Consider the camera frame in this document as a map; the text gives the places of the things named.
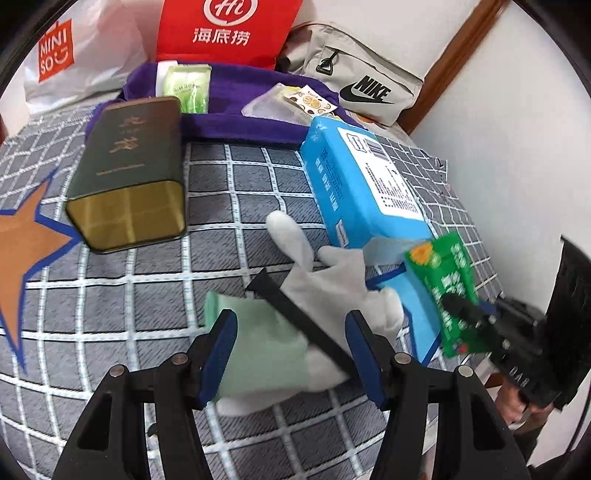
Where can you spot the beige crossbody bag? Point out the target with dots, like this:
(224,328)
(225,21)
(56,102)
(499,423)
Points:
(369,60)

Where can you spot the purple towel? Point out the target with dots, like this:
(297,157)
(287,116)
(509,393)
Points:
(231,129)

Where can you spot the light green cloth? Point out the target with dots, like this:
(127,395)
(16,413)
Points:
(263,341)

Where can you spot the light green wipes packet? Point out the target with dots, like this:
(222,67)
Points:
(189,87)

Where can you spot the clear sticker packet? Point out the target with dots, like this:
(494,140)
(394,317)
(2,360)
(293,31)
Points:
(304,99)

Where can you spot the red paper bag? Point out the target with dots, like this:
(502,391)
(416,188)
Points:
(184,50)

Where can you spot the white plastic shopping bag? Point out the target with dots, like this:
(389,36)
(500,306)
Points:
(101,60)

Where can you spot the grey checkered bed sheet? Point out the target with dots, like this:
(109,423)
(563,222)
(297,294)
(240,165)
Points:
(231,194)

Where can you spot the brown wooden trim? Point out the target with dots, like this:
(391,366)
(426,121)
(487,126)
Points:
(461,41)

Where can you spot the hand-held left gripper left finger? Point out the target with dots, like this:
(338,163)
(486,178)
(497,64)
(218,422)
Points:
(221,355)

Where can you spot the person's right hand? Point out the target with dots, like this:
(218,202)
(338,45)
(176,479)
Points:
(515,406)

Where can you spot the dark green tin box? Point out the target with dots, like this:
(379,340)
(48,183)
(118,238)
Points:
(134,152)

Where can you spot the green snack packet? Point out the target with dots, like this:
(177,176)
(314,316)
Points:
(443,277)

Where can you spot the blue tissue pack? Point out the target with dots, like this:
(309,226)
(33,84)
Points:
(360,184)

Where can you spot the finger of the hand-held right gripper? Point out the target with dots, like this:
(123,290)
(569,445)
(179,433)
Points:
(487,340)
(471,310)

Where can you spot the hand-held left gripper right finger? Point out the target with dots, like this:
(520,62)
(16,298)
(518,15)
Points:
(367,355)

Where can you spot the white glove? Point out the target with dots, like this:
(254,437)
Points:
(332,281)

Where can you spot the black plastic strip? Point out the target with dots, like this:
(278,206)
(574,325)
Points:
(300,318)

